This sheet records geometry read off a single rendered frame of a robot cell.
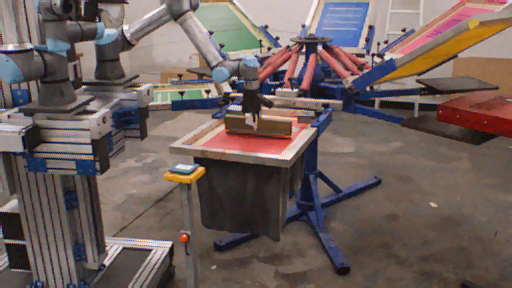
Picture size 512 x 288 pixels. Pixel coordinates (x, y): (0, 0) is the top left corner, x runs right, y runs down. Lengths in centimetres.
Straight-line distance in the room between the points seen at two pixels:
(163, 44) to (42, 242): 547
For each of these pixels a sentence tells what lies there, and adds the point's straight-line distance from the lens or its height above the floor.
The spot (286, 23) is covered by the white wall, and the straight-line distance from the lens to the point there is 697.
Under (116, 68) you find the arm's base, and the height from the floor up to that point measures 131.
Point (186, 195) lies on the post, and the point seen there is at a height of 85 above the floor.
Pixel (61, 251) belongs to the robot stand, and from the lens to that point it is 268.
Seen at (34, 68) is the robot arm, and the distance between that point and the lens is 207.
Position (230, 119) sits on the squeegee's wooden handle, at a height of 104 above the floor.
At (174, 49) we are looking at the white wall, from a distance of 772.
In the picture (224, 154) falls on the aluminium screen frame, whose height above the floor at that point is 98.
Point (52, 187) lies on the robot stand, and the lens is 253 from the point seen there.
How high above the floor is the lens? 174
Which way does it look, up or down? 20 degrees down
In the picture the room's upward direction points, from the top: 1 degrees counter-clockwise
